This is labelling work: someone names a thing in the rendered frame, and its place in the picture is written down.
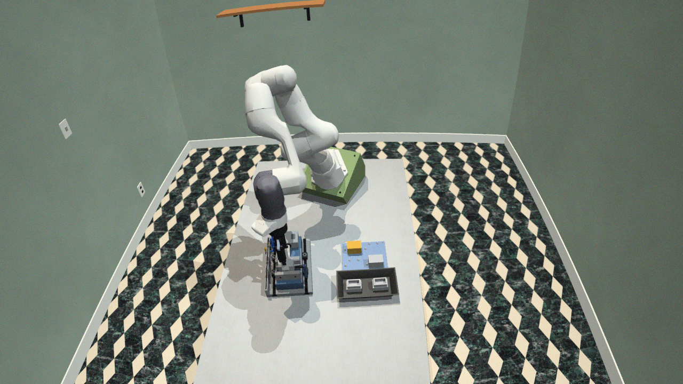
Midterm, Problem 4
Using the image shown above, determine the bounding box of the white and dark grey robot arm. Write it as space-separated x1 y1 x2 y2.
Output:
244 65 348 237

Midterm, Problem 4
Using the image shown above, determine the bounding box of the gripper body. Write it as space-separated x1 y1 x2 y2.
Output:
269 223 288 244

